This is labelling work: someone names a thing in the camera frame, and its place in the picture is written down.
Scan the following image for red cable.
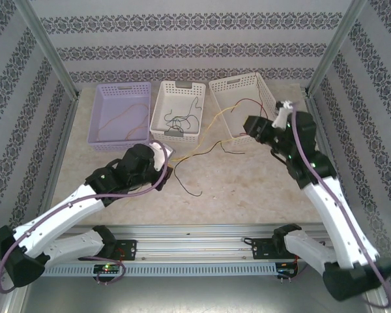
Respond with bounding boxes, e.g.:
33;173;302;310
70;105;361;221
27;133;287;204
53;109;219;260
231;97;263;112
255;101;272;121

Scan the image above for black cable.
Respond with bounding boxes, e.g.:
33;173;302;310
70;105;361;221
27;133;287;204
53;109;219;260
181;140;246;160
164;97;199;131
173;158;203;198

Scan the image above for yellow cable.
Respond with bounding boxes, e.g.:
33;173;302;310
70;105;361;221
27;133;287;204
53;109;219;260
170;136;241;163
197;106;237;144

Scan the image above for black wires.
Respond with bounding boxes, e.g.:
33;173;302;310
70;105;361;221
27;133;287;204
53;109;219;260
172;99;205;133

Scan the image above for small white plastic basket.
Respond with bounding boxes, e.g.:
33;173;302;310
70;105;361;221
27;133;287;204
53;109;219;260
149;80;207;144

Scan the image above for large white plastic basket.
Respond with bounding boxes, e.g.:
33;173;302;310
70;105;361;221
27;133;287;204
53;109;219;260
208;72;290;147

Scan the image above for purple plastic basket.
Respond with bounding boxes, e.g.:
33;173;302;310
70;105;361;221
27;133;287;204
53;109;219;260
86;81;152;153

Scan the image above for steel sheet panel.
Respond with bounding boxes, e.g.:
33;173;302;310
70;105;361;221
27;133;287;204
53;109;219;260
6;260;390;313

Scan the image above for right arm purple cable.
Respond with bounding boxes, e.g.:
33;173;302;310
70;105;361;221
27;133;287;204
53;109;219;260
285;101;391;309

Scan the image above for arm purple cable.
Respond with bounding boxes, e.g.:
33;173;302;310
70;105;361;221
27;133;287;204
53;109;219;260
0;140;172;293
285;101;391;309

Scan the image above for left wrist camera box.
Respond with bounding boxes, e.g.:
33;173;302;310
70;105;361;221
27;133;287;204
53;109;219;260
149;140;177;172

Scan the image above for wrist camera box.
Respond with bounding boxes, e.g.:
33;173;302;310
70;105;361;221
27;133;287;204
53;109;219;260
272;100;296;130
149;140;177;172

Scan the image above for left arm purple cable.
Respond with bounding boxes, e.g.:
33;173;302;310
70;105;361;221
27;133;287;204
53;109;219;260
0;140;172;293

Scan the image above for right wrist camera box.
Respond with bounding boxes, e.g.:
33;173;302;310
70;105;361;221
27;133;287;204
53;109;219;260
272;100;296;130

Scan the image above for aluminium side rail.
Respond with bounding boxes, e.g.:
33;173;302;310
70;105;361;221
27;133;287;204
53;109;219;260
304;93;361;235
31;96;82;238

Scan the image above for aluminium mounting rail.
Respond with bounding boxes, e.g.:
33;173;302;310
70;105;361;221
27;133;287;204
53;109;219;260
19;224;374;261

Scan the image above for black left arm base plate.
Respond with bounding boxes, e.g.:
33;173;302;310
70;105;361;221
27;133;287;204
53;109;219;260
112;239;138;261

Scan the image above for grey slotted cable duct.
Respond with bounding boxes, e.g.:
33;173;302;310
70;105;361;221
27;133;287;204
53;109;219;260
42;263;278;276

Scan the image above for aluminium frame post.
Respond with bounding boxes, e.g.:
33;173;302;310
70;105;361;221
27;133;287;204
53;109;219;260
18;0;80;98
305;0;371;97

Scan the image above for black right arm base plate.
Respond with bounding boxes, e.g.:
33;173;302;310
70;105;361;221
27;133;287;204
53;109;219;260
250;237;287;261

